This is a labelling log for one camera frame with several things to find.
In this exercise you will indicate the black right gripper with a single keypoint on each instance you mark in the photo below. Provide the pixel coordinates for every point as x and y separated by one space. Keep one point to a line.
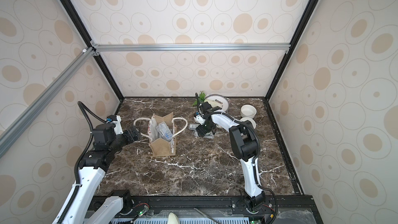
204 127

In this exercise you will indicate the patterned canvas tote bag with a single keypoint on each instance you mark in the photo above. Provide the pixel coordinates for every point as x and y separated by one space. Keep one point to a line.
159 146

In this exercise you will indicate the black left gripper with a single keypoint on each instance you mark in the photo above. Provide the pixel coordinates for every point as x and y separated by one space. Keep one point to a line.
132 137

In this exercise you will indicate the white radish with leaves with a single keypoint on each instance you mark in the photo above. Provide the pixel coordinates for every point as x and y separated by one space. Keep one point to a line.
199 98

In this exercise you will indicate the silver aluminium crossbar left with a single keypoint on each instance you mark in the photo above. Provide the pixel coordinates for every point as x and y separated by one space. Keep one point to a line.
17 128

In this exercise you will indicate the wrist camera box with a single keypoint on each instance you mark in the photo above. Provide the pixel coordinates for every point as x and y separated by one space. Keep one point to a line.
116 121
199 119

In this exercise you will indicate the silver aluminium crossbar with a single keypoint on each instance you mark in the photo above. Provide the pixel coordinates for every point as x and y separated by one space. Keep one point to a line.
17 128
191 47

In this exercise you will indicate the silver aluminium crossbar rear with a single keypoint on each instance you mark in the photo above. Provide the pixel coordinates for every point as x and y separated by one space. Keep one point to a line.
191 47

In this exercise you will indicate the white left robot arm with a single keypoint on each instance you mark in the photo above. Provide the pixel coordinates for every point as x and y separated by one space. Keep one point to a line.
107 140

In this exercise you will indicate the black corner frame post left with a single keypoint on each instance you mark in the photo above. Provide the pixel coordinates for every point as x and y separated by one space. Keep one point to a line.
84 34

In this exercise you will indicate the black corner frame post right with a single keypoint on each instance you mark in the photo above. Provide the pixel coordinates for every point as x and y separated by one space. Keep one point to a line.
302 24

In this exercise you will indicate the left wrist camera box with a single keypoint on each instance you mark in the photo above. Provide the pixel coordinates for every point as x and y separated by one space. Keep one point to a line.
116 121

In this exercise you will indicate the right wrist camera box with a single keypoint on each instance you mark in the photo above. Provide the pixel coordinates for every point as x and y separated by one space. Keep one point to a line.
199 119

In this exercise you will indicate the black corner frame post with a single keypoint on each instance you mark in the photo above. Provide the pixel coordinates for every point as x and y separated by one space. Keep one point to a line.
84 34
302 24

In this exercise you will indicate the floral square plate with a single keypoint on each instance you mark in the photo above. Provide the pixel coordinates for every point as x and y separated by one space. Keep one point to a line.
222 120

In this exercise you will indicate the clear compass set case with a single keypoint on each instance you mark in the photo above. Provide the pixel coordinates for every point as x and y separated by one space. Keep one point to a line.
164 131
207 136
193 126

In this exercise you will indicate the round patterned plate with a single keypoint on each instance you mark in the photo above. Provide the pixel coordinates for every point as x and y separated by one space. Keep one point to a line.
217 100

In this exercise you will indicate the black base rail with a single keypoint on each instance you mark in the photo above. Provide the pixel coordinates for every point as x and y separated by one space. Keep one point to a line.
220 210

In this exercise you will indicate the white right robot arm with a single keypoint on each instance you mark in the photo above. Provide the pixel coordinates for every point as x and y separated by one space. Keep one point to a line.
244 143

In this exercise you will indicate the white bowl rear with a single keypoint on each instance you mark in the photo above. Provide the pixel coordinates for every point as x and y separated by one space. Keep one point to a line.
248 111

